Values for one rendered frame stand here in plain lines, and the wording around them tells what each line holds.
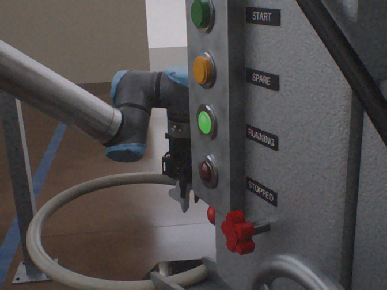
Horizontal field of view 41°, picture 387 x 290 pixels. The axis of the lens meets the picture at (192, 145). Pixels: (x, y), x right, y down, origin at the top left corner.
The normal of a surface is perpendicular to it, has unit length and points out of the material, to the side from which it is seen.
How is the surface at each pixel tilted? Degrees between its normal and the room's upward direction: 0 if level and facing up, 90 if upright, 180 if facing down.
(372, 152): 90
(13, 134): 90
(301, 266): 39
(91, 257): 0
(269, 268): 90
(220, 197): 90
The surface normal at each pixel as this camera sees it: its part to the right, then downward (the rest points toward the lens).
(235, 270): -0.89, 0.18
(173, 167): -0.52, 0.34
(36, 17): 0.11, 0.32
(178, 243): -0.04, -0.94
